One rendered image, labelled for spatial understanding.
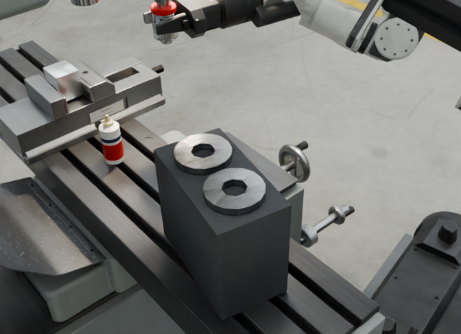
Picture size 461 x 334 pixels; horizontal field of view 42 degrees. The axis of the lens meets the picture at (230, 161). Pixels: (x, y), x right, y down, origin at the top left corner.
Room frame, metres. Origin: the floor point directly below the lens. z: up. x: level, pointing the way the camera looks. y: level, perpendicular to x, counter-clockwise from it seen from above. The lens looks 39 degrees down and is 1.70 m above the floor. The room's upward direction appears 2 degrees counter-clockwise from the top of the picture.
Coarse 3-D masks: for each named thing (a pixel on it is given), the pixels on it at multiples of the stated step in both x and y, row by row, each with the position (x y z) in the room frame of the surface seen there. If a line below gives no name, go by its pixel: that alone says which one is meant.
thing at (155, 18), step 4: (176, 12) 1.04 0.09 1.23; (152, 16) 1.03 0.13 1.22; (156, 16) 1.02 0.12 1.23; (160, 16) 1.02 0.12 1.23; (164, 16) 1.02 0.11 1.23; (168, 16) 1.02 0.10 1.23; (172, 16) 1.02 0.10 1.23; (152, 20) 1.03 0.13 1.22; (156, 20) 1.02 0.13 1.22; (160, 20) 1.02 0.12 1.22; (152, 24) 1.03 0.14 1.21; (176, 32) 1.03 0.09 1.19; (156, 36) 1.02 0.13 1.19; (160, 36) 1.02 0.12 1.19; (164, 36) 1.02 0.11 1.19; (168, 36) 1.02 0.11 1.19; (172, 36) 1.02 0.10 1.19; (176, 36) 1.03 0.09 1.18; (160, 40) 1.02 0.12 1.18; (164, 40) 1.02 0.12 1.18; (168, 40) 1.02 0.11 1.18
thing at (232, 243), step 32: (160, 160) 0.74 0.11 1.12; (192, 160) 0.71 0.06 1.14; (224, 160) 0.71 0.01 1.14; (160, 192) 0.75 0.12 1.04; (192, 192) 0.66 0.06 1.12; (224, 192) 0.66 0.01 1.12; (256, 192) 0.64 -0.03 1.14; (192, 224) 0.64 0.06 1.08; (224, 224) 0.59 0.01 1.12; (256, 224) 0.60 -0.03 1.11; (288, 224) 0.62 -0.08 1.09; (192, 256) 0.65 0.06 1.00; (224, 256) 0.57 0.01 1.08; (256, 256) 0.60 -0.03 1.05; (288, 256) 0.62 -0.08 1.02; (224, 288) 0.57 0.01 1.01; (256, 288) 0.60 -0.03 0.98
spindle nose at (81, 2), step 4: (72, 0) 0.96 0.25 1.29; (76, 0) 0.96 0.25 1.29; (80, 0) 0.95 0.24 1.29; (84, 0) 0.95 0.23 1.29; (88, 0) 0.96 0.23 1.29; (92, 0) 0.96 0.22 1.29; (96, 0) 0.97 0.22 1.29; (76, 4) 0.96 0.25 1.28; (80, 4) 0.95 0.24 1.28; (84, 4) 0.95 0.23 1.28; (88, 4) 0.96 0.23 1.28; (92, 4) 0.96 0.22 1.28
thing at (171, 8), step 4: (152, 4) 1.04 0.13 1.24; (156, 4) 1.04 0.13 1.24; (172, 4) 1.04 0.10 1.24; (152, 8) 1.03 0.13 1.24; (156, 8) 1.03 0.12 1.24; (160, 8) 1.03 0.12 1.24; (164, 8) 1.02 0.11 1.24; (168, 8) 1.02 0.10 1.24; (172, 8) 1.03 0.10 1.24; (152, 12) 1.03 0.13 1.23; (156, 12) 1.02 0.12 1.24; (160, 12) 1.02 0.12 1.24; (164, 12) 1.02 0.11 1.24; (168, 12) 1.02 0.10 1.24; (172, 12) 1.02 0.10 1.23
